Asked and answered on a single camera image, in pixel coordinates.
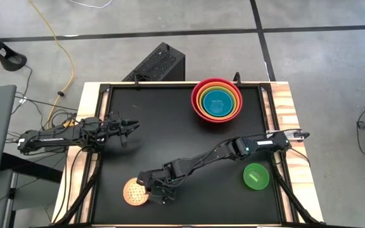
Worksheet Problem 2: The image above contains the lime green bowl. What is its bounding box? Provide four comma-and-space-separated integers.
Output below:
199, 85, 238, 118

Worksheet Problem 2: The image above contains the black computer tower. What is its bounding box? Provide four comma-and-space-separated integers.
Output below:
121, 42, 186, 83

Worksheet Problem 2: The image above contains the small yellow perforated bowl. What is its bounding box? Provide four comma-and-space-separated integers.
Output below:
122, 177, 150, 207

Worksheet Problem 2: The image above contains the black metal table frame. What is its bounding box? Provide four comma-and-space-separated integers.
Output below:
54, 72, 326, 227

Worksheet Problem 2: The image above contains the blue bowl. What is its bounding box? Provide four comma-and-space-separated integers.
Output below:
202, 89, 234, 117

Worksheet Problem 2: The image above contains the black table mat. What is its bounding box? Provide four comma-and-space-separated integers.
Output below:
93, 85, 282, 225

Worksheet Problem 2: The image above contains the small translucent green bowl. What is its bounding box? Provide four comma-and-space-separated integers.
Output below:
243, 163, 271, 191

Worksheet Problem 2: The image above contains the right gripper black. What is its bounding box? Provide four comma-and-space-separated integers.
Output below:
136, 169, 177, 205

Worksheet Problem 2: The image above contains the white floor cable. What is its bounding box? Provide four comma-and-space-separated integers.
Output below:
67, 0, 114, 10

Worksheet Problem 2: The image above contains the orange bowl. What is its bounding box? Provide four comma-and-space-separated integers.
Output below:
195, 81, 241, 120

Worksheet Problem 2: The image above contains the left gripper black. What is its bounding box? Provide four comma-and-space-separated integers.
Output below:
101, 112, 141, 148

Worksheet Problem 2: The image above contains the black cable bundle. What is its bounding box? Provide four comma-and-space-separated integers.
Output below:
54, 151, 103, 225
269, 151, 324, 225

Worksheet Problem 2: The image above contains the yellow floor cable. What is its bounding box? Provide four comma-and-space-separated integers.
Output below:
29, 1, 75, 129

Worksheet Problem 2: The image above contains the large red bowl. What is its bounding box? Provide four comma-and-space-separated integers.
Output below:
191, 77, 243, 124

